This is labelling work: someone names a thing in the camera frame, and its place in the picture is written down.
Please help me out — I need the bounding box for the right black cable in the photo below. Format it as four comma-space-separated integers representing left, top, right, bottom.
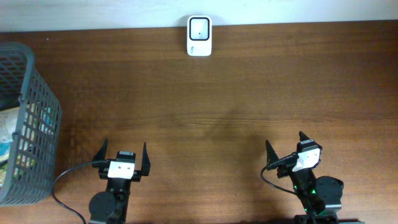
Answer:
260, 152, 299, 196

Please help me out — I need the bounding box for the black cable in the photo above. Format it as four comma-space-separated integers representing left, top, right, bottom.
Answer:
51, 160, 109, 224
260, 152, 299, 196

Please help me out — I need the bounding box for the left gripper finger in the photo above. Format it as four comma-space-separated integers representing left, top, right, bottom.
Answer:
92, 139, 108, 162
141, 142, 150, 176

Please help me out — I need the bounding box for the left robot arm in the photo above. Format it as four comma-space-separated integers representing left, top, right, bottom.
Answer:
89, 139, 151, 224

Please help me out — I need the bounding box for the white barcode scanner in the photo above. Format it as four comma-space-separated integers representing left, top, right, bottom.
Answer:
187, 15, 213, 57

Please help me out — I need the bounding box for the left black cable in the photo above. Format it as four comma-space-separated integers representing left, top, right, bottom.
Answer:
51, 160, 109, 224

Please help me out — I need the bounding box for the grey plastic basket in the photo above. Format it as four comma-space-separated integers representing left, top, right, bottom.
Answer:
1, 42, 62, 207

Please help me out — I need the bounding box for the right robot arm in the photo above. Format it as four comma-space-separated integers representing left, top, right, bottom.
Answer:
261, 132, 344, 224

